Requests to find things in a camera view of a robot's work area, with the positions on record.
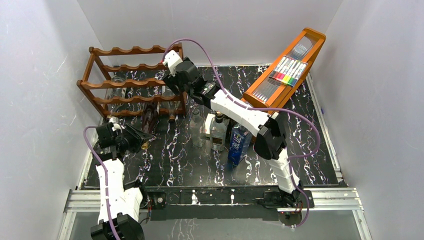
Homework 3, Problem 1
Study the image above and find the gold capped bottle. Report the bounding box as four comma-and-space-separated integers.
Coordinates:
141, 102, 160, 134

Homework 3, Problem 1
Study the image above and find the clear shelf bottle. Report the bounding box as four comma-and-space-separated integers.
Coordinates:
189, 109, 206, 148

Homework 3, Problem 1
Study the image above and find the clear whisky bottle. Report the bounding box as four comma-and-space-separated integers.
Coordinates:
209, 111, 229, 152

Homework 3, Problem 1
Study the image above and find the blue bottle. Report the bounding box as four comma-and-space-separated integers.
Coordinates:
228, 123, 252, 166

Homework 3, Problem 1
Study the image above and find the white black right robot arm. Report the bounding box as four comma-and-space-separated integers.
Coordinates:
162, 52, 302, 207

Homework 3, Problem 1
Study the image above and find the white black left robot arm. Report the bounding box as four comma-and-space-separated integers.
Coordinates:
88, 121, 153, 240

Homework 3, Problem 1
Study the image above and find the clear lower bottle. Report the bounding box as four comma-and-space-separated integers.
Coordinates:
161, 85, 181, 124

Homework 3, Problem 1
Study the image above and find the brown wooden wine rack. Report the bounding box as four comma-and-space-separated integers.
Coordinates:
76, 45, 187, 118

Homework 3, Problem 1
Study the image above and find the orange wooden display rack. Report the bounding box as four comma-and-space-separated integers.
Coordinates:
241, 27, 327, 108

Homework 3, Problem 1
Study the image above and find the white red small box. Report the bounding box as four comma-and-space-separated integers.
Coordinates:
204, 113, 215, 138

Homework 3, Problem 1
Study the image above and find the pack of coloured markers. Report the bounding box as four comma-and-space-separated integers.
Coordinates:
268, 55, 308, 87

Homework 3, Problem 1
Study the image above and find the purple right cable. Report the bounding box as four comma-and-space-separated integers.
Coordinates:
162, 38, 322, 229

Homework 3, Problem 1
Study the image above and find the purple cable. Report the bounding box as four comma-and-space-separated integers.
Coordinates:
162, 38, 322, 229
82, 125, 122, 240

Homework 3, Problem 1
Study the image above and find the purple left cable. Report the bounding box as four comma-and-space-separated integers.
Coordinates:
82, 125, 122, 240

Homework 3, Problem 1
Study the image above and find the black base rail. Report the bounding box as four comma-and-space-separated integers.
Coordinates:
117, 185, 314, 222

